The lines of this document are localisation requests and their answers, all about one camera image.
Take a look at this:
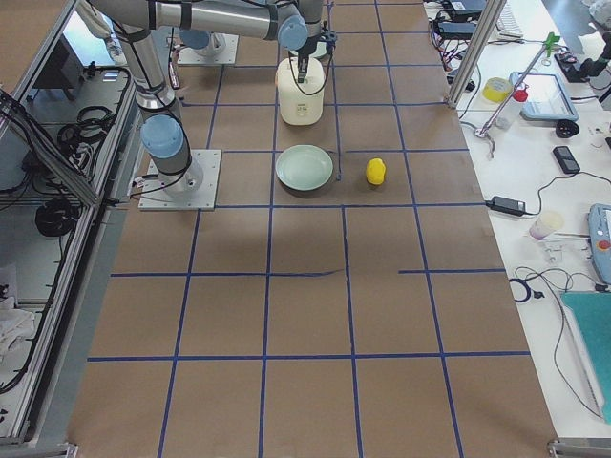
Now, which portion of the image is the white rice cooker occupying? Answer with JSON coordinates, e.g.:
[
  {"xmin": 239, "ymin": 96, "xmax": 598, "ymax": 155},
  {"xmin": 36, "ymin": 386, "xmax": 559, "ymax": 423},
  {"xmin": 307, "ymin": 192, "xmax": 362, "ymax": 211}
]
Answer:
[{"xmin": 276, "ymin": 57, "xmax": 325, "ymax": 126}]

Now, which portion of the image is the black phone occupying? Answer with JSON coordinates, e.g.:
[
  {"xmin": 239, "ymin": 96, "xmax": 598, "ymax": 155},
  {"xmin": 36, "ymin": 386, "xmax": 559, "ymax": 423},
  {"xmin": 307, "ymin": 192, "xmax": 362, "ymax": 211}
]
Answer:
[{"xmin": 553, "ymin": 146, "xmax": 580, "ymax": 175}]

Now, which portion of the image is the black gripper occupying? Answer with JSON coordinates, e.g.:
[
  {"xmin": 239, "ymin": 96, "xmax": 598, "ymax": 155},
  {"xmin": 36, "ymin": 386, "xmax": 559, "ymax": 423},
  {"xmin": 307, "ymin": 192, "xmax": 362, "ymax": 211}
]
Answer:
[{"xmin": 297, "ymin": 23, "xmax": 337, "ymax": 83}]

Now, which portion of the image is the green plate near potato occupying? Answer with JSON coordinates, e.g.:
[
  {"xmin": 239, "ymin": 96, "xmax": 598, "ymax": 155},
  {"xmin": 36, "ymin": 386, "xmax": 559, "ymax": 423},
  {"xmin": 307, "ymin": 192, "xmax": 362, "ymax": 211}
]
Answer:
[{"xmin": 275, "ymin": 144, "xmax": 334, "ymax": 191}]

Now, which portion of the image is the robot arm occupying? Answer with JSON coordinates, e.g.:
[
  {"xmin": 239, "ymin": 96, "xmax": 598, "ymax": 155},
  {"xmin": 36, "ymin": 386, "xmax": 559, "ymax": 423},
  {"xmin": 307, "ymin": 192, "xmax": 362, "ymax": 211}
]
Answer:
[
  {"xmin": 93, "ymin": 1, "xmax": 327, "ymax": 197},
  {"xmin": 179, "ymin": 29, "xmax": 226, "ymax": 57}
]

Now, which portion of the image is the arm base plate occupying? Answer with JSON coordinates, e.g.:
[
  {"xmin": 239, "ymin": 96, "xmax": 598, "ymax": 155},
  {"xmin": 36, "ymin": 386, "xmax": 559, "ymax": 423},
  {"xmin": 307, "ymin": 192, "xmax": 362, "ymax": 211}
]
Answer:
[
  {"xmin": 178, "ymin": 32, "xmax": 239, "ymax": 67},
  {"xmin": 138, "ymin": 149, "xmax": 222, "ymax": 211}
]

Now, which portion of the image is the teach pendant tablet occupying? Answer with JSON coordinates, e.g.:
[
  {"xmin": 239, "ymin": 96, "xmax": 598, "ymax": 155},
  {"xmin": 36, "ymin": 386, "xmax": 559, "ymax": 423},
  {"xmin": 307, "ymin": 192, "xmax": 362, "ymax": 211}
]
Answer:
[{"xmin": 510, "ymin": 73, "xmax": 579, "ymax": 121}]

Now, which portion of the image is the white plastic cup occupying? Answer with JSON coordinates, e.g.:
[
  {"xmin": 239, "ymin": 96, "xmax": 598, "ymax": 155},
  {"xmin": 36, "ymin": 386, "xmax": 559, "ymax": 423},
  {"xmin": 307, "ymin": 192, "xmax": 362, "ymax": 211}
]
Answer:
[{"xmin": 528, "ymin": 210, "xmax": 564, "ymax": 240}]

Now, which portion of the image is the yellow tape roll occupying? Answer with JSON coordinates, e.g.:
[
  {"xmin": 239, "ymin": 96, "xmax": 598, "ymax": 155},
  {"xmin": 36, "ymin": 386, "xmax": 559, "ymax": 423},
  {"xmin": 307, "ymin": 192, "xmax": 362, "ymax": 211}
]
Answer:
[{"xmin": 482, "ymin": 77, "xmax": 514, "ymax": 103}]

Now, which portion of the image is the teal cutting mat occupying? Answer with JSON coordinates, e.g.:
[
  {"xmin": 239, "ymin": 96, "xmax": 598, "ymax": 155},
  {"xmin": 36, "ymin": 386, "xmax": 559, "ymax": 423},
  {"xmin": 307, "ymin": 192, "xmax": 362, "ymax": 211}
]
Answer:
[{"xmin": 561, "ymin": 292, "xmax": 610, "ymax": 424}]

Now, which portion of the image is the black power adapter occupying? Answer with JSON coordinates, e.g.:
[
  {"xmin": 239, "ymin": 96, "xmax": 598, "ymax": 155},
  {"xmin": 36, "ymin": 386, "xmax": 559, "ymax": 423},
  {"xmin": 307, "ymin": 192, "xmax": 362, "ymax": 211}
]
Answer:
[{"xmin": 485, "ymin": 196, "xmax": 527, "ymax": 217}]

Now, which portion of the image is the aluminium frame post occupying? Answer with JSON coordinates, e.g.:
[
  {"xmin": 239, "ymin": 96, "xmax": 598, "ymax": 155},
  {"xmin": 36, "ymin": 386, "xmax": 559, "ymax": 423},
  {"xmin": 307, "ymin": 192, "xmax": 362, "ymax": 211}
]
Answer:
[{"xmin": 446, "ymin": 0, "xmax": 506, "ymax": 109}]

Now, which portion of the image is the yellow toy potato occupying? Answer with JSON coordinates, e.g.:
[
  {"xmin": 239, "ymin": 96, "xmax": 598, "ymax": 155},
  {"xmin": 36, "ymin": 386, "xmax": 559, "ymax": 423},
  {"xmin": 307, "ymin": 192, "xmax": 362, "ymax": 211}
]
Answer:
[{"xmin": 365, "ymin": 157, "xmax": 387, "ymax": 186}]

